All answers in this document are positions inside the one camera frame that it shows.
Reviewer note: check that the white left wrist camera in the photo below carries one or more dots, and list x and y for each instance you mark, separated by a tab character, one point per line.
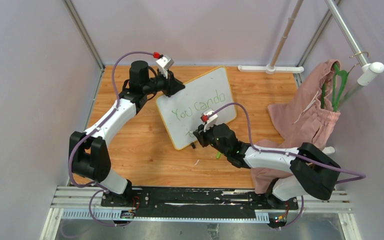
163	64

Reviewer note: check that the silver clothes rail pole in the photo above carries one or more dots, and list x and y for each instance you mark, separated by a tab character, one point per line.
370	70

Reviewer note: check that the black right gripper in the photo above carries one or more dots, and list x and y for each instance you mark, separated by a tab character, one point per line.
202	135

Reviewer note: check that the yellow framed whiteboard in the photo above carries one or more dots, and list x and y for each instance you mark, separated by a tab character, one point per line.
181	113

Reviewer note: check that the white rack base foot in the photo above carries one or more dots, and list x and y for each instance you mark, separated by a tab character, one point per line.
271	69

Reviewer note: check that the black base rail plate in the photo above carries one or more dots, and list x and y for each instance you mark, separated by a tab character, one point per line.
192	203

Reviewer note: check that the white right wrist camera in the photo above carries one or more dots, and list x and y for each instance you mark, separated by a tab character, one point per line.
209	118

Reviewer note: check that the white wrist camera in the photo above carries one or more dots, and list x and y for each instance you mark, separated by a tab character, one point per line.
163	64
209	118

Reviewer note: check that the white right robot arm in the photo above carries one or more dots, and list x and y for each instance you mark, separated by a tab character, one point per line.
311	170

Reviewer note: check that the pink cloth garment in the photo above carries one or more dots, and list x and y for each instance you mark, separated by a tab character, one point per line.
309	117

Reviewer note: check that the green clothes hanger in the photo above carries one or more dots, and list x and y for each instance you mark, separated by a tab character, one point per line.
333	83

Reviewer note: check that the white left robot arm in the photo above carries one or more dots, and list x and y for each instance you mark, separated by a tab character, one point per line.
88	151

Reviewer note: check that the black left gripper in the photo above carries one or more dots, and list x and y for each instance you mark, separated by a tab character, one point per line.
172	86

